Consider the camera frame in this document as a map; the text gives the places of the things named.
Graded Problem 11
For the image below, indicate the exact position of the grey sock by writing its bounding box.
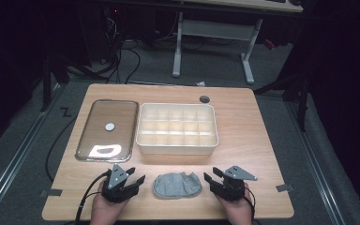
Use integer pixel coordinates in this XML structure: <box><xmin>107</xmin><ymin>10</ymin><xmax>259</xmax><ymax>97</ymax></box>
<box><xmin>152</xmin><ymin>171</ymin><xmax>203</xmax><ymax>200</ymax></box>

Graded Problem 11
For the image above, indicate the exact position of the white compartment storage box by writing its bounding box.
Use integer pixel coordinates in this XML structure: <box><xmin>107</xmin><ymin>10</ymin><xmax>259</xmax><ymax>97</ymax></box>
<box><xmin>135</xmin><ymin>102</ymin><xmax>219</xmax><ymax>156</ymax></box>

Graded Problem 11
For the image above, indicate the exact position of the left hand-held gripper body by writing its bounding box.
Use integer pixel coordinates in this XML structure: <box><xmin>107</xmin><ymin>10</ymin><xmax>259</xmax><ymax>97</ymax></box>
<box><xmin>100</xmin><ymin>163</ymin><xmax>139</xmax><ymax>204</ymax></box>

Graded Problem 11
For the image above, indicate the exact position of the clear lid with metal rim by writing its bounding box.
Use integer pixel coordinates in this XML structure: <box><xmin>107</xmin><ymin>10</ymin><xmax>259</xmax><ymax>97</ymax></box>
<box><xmin>75</xmin><ymin>98</ymin><xmax>140</xmax><ymax>163</ymax></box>

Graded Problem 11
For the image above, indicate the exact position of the left hand-held gripper cable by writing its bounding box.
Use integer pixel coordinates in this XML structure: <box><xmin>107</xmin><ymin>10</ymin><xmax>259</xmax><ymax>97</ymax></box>
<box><xmin>74</xmin><ymin>170</ymin><xmax>113</xmax><ymax>225</ymax></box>

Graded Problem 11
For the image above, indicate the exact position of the white-legged desk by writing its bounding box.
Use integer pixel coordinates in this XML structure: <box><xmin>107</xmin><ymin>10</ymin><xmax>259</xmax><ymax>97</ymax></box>
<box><xmin>171</xmin><ymin>0</ymin><xmax>305</xmax><ymax>85</ymax></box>

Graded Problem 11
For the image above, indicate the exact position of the person's left hand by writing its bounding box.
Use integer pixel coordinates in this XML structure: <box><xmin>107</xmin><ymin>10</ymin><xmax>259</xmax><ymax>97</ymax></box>
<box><xmin>89</xmin><ymin>180</ymin><xmax>129</xmax><ymax>225</ymax></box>

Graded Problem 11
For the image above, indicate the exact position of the bundle of black floor cables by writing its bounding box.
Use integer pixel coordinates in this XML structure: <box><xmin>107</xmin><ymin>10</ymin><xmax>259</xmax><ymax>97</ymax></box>
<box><xmin>97</xmin><ymin>12</ymin><xmax>143</xmax><ymax>85</ymax></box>

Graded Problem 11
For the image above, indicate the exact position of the metal floor rail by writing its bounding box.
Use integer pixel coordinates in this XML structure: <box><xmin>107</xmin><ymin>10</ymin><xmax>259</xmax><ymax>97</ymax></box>
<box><xmin>0</xmin><ymin>83</ymin><xmax>64</xmax><ymax>219</ymax></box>
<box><xmin>284</xmin><ymin>101</ymin><xmax>347</xmax><ymax>225</ymax></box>

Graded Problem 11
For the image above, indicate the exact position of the person's right hand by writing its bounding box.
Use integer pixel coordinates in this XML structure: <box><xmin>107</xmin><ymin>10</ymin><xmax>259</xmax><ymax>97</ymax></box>
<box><xmin>214</xmin><ymin>182</ymin><xmax>254</xmax><ymax>225</ymax></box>

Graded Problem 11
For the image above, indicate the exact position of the grey tape piece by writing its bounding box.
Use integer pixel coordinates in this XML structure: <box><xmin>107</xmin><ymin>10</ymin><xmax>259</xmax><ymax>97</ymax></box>
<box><xmin>39</xmin><ymin>188</ymin><xmax>64</xmax><ymax>198</ymax></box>
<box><xmin>276</xmin><ymin>183</ymin><xmax>294</xmax><ymax>193</ymax></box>

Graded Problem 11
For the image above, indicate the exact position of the thin black floor cable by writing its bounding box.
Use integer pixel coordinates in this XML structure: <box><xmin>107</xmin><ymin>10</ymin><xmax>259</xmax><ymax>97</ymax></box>
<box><xmin>44</xmin><ymin>114</ymin><xmax>79</xmax><ymax>183</ymax></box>

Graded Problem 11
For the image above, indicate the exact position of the black metal stand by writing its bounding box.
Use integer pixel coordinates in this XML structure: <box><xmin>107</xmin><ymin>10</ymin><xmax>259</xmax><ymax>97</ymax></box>
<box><xmin>39</xmin><ymin>51</ymin><xmax>73</xmax><ymax>113</ymax></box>
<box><xmin>252</xmin><ymin>70</ymin><xmax>311</xmax><ymax>133</ymax></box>

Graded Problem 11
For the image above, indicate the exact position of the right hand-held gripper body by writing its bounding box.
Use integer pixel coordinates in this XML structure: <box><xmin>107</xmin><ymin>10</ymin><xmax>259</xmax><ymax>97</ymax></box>
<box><xmin>210</xmin><ymin>165</ymin><xmax>259</xmax><ymax>203</ymax></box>

